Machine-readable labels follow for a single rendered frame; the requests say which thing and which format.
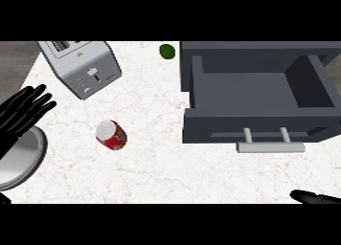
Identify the dark grey drawer front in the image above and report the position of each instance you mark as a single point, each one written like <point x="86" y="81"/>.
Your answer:
<point x="215" y="126"/>

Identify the dark grey open drawer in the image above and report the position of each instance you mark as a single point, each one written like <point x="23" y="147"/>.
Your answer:
<point x="246" y="91"/>

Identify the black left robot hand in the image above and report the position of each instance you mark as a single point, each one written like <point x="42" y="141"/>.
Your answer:
<point x="17" y="111"/>

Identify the silver toaster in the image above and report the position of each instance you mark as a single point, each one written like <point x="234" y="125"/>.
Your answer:
<point x="85" y="65"/>

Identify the dark grey cabinet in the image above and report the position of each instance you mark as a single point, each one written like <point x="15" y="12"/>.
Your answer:
<point x="253" y="49"/>

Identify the red soda can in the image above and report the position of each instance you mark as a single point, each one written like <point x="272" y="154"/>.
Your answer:
<point x="113" y="135"/>

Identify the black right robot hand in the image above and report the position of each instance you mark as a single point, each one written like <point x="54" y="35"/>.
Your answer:
<point x="319" y="199"/>

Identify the green round vegetable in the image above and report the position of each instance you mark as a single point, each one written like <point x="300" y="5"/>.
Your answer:
<point x="167" y="51"/>

